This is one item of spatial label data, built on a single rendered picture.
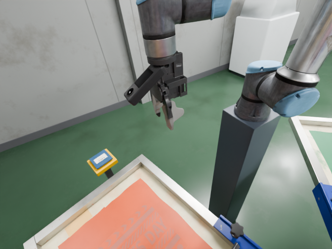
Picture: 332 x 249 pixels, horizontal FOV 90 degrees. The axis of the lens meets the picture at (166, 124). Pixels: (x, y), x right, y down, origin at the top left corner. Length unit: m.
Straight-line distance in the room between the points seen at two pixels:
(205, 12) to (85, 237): 0.86
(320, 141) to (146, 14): 1.10
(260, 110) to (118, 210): 0.75
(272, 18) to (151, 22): 3.29
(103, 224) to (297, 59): 0.90
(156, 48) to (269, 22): 3.18
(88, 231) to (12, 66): 2.44
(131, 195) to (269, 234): 1.34
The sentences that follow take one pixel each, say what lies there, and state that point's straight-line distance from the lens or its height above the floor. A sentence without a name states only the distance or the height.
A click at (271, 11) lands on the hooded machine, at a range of 3.57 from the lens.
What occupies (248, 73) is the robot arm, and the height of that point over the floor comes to 1.40.
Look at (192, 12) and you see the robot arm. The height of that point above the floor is 1.64.
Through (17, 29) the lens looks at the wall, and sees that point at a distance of 2.83.
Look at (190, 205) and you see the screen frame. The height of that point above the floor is 0.99.
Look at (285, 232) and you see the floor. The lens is 1.95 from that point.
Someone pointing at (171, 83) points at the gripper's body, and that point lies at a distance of 0.44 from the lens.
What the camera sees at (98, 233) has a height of 0.95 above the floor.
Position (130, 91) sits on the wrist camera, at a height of 1.50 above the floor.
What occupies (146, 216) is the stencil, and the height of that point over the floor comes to 0.95.
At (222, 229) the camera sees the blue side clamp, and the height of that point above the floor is 1.00.
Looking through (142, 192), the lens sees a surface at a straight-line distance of 0.86.
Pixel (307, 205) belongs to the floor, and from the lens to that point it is 2.16.
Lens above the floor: 1.70
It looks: 40 degrees down
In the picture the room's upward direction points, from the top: 7 degrees counter-clockwise
